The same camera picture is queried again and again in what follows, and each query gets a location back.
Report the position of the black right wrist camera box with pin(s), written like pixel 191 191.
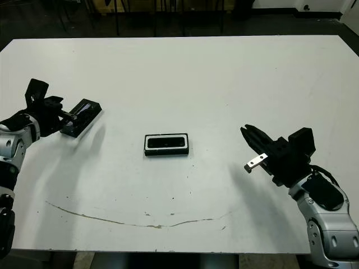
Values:
pixel 303 141

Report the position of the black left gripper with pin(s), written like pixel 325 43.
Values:
pixel 49 117

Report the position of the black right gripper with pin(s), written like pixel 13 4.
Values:
pixel 286 168

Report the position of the black metal chair frame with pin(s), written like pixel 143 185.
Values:
pixel 117 25
pixel 63 23

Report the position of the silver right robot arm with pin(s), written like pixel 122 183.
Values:
pixel 328 224

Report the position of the small black round object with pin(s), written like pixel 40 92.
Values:
pixel 306 8

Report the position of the black waste bin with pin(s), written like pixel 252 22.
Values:
pixel 245 8

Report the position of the white cabinet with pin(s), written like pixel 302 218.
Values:
pixel 352 12

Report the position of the yellow wooden board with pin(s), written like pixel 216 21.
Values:
pixel 103 7

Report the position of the black box lid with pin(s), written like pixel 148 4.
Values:
pixel 89 112

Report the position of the dark robot torso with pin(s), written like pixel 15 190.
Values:
pixel 168 262

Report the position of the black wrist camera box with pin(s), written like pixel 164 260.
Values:
pixel 36 89
pixel 303 141

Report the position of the slim black camera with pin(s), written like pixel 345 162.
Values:
pixel 165 142

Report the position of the black box with white lining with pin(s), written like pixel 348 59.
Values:
pixel 165 153

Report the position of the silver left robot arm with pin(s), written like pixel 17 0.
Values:
pixel 14 140

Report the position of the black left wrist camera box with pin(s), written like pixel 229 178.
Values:
pixel 36 89

